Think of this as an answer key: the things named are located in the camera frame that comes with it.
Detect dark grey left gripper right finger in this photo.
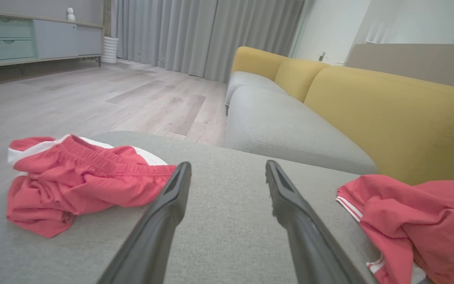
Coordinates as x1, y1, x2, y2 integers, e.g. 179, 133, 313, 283
265, 160, 369, 284

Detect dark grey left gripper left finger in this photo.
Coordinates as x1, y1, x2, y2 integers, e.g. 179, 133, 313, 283
98, 161, 192, 284

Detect red shorts with white stripes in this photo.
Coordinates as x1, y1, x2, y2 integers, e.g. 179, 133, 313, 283
6, 134, 177, 238

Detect red basketball jersey number 23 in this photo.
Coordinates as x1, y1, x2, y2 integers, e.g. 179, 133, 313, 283
336, 174, 454, 284

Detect yellow and grey sofa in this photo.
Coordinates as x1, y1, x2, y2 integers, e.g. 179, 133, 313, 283
0, 131, 454, 284

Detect grey sofa seat cushion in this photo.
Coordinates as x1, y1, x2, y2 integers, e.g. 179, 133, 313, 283
224, 86, 377, 175
225, 71, 288, 116

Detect yellow sofa back cushion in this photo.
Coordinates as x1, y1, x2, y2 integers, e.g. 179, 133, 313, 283
304, 66, 454, 190
274, 58, 330, 103
231, 46, 288, 81

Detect white ribbed vase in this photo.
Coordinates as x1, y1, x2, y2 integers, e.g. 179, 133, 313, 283
101, 36, 119, 64

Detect grey pleated curtain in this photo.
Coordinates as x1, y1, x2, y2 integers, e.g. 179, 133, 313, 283
111, 0, 305, 83

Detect grey and green sideboard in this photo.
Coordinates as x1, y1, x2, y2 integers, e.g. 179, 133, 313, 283
0, 10, 104, 69

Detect beige wall panel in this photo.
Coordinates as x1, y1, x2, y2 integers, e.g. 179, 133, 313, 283
347, 43, 454, 93

